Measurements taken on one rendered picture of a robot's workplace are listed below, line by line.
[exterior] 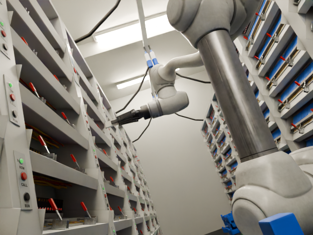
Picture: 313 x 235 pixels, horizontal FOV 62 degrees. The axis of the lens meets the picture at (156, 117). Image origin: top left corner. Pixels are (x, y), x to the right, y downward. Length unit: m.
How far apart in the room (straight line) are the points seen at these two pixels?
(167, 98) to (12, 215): 0.93
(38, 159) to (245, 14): 0.75
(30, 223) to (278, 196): 0.53
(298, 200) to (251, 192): 0.10
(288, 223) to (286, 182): 0.48
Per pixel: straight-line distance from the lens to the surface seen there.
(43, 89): 1.21
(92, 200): 1.24
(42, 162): 0.74
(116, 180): 1.94
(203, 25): 0.80
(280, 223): 0.21
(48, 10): 1.68
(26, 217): 0.60
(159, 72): 1.34
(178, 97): 1.30
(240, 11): 0.93
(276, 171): 0.68
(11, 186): 0.58
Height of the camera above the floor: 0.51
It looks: 20 degrees up
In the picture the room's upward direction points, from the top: 19 degrees counter-clockwise
